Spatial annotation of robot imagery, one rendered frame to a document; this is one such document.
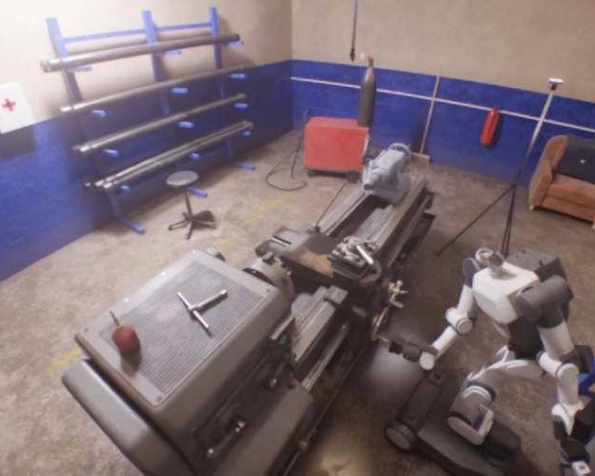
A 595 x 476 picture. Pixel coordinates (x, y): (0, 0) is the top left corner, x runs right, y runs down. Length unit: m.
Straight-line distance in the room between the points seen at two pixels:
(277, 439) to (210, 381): 0.54
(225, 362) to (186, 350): 0.12
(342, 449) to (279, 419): 0.90
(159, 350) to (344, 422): 1.55
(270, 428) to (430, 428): 1.13
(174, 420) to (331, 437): 1.47
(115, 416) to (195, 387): 0.23
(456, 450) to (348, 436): 0.64
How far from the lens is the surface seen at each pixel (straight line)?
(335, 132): 4.53
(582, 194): 5.05
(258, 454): 1.41
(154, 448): 1.01
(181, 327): 1.07
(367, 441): 2.31
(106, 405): 1.07
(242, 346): 1.03
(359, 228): 2.51
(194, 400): 0.98
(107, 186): 3.75
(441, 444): 2.24
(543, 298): 1.29
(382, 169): 2.47
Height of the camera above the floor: 2.15
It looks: 37 degrees down
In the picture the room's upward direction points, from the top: straight up
